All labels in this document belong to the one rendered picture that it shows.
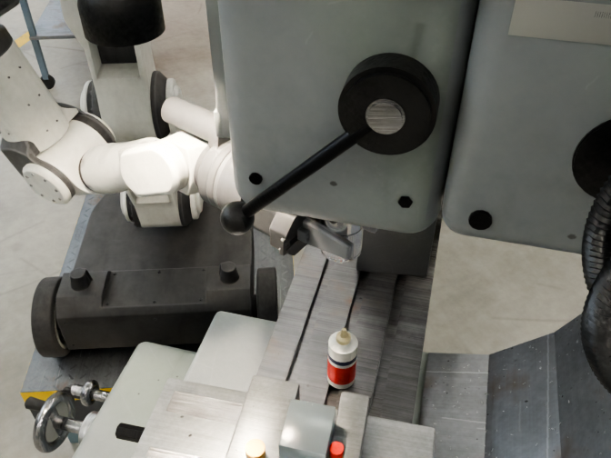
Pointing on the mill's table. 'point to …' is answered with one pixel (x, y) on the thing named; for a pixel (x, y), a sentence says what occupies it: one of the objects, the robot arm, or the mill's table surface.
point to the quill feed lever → (362, 124)
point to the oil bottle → (342, 359)
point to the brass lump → (255, 449)
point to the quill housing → (453, 61)
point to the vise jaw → (263, 415)
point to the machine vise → (165, 426)
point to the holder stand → (396, 252)
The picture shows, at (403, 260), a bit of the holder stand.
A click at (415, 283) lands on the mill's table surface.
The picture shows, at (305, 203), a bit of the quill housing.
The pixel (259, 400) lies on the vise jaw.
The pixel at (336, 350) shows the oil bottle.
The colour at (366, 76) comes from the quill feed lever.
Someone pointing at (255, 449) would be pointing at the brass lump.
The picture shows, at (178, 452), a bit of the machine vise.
